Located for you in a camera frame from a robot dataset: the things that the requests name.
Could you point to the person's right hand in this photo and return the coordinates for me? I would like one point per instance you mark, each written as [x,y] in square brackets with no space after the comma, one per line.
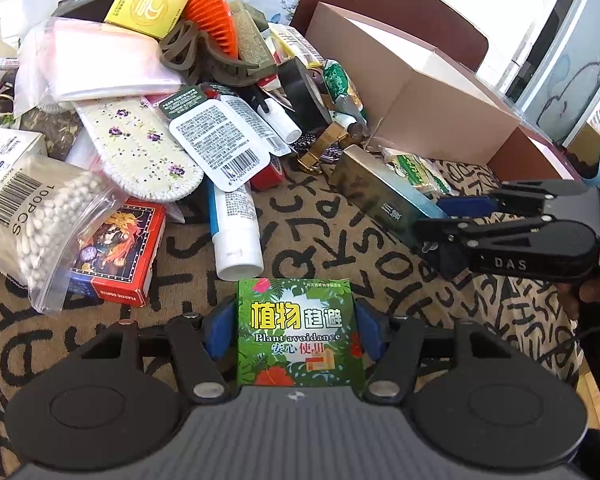
[571,296]

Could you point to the small white bottle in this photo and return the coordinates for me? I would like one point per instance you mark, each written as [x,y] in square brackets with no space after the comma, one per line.
[277,118]

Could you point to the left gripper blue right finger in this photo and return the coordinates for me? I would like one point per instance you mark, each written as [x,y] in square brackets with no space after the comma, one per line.
[372,328]

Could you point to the green cracker snack packet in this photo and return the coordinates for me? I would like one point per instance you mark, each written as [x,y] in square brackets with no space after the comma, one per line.
[418,172]

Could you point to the green plant avoidance box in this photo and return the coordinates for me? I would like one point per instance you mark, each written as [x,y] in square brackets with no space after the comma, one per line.
[297,332]

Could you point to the red playing card box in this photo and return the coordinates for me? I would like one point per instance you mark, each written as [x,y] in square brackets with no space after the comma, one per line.
[115,263]

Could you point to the dark brown box lid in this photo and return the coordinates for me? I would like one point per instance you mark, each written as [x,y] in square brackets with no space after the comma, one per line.
[430,20]

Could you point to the clear zip bag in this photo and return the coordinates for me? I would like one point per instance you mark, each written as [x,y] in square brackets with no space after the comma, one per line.
[68,60]

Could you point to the green yellow snack packet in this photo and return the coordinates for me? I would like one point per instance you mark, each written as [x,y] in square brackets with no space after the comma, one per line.
[342,91]

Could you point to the olive green card box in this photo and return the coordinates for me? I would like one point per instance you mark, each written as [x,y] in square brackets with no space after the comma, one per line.
[252,49]

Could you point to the floral white insole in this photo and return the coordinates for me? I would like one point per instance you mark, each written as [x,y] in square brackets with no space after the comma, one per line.
[137,152]

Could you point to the small brown box right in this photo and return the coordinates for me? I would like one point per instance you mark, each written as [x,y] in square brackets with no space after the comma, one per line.
[527,155]

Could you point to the black electrical tape roll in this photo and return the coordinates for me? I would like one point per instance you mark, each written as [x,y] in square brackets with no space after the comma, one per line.
[310,112]

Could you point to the gold binder clip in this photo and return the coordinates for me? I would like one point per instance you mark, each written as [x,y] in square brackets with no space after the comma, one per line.
[326,148]

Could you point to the red tape roll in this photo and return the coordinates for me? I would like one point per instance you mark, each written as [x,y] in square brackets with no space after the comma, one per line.
[270,177]

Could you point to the dark teal long box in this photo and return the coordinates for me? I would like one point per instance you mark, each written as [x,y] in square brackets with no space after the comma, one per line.
[379,192]

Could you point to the white blue medicine box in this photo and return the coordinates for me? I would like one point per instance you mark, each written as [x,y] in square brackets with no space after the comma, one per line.
[16,143]

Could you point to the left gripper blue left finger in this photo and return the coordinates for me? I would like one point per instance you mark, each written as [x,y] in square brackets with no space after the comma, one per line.
[219,328]

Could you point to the tan cardboard box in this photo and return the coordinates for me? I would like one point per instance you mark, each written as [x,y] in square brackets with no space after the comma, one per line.
[417,98]

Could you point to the white cream tube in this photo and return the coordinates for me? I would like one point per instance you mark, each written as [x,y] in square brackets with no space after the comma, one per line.
[235,234]

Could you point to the orange silicone brush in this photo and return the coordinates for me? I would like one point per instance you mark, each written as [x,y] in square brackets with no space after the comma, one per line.
[214,17]

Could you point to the cotton swab bag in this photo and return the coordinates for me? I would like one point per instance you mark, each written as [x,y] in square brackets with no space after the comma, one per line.
[47,208]

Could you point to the white blister pack barcode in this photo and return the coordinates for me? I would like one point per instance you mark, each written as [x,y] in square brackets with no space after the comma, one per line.
[228,140]

